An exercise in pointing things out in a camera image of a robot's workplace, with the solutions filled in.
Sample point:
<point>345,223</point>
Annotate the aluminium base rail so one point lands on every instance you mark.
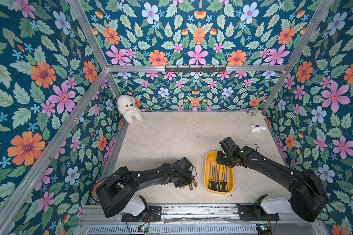
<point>198,219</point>

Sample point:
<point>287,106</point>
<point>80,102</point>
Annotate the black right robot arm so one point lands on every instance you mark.
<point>306,198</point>

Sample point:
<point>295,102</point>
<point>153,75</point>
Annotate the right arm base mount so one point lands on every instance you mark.
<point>254,212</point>

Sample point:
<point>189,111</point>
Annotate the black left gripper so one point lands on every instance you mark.
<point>189,180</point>

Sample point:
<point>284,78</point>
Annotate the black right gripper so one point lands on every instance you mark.
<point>221,158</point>

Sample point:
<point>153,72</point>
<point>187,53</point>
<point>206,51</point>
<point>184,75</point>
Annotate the white plush bear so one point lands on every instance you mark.
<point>127,107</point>

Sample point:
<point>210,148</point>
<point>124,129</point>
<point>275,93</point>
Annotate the aluminium frame top bar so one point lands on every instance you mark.
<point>142,68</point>

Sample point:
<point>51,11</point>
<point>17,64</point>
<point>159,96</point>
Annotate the small white plush toy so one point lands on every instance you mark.
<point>258,128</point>

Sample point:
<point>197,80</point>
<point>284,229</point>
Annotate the yellow storage tray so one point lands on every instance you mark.
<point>211,158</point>

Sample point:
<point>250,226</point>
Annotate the black hook rail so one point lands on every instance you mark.
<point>190,68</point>

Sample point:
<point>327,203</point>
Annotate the aluminium frame post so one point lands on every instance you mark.
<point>94,44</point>
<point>322,10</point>

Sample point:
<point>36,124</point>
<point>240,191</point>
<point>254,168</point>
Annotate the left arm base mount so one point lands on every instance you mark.
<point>144,213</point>

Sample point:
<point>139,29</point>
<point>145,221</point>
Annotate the aluminium frame post right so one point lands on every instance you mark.
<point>322,10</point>

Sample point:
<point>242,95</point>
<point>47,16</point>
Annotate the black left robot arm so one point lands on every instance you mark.
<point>117,190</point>

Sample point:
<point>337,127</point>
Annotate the aluminium frame post left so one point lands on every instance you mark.
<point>94,44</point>

